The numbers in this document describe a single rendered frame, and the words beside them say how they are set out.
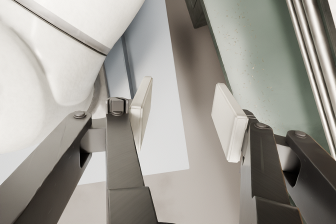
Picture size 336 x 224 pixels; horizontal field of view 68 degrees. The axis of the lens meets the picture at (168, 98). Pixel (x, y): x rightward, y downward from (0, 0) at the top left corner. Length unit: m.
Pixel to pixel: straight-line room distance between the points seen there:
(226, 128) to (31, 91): 0.19
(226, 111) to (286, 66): 0.66
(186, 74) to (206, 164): 0.49
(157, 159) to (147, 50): 0.24
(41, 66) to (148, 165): 0.35
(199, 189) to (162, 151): 0.88
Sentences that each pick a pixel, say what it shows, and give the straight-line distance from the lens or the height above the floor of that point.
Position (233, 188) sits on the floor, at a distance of 1.45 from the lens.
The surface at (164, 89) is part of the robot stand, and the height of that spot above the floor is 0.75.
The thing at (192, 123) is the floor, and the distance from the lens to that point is 1.31.
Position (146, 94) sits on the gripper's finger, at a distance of 0.16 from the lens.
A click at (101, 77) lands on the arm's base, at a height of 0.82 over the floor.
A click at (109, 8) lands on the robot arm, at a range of 0.30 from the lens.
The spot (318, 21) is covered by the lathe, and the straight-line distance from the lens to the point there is 0.58.
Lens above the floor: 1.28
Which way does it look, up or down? 86 degrees down
